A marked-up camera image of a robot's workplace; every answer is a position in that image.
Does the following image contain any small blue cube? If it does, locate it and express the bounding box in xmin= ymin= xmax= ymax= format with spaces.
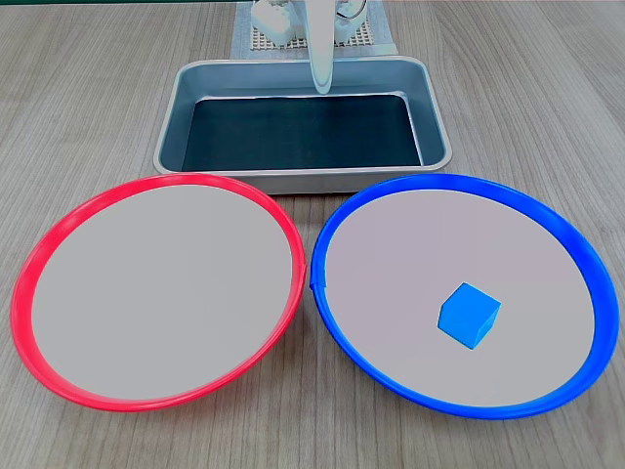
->
xmin=437 ymin=281 xmax=503 ymax=351

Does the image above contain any steel tray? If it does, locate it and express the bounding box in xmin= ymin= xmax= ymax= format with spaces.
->
xmin=152 ymin=55 xmax=454 ymax=195

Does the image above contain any black tray mat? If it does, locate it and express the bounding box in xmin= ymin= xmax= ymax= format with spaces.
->
xmin=181 ymin=93 xmax=424 ymax=172

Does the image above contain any white plate with blue rim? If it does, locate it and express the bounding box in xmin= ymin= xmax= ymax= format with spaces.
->
xmin=310 ymin=173 xmax=617 ymax=421

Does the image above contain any white plate with red rim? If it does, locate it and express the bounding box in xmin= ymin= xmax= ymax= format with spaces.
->
xmin=10 ymin=171 xmax=308 ymax=414

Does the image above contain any pale perforated base plate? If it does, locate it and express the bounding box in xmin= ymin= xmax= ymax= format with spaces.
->
xmin=248 ymin=0 xmax=381 ymax=53

